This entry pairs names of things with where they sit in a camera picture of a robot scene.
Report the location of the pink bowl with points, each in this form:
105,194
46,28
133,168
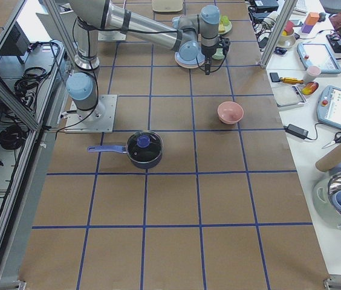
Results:
230,112

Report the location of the teach pendant near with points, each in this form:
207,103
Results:
329,107

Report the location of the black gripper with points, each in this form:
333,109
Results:
208,52

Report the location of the blue saucepan with lid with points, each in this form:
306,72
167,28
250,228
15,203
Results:
144,149

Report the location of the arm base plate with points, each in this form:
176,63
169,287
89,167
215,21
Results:
101,120

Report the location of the pink plate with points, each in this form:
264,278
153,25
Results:
200,59

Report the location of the cardboard tube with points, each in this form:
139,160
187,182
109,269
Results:
330,160

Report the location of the teach pendant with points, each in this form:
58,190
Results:
329,107
312,54

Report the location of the green plate with food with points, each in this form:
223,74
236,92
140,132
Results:
225,25

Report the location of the white plate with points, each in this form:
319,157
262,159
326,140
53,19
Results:
189,65

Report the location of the teach pendant far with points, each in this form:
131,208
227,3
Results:
312,54

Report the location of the green bowl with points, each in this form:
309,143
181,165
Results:
218,55

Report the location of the black power adapter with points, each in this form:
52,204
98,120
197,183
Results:
296,131

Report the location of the digital kitchen scale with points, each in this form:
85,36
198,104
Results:
288,97

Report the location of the scissors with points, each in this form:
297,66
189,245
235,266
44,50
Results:
335,140

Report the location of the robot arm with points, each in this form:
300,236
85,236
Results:
193,38

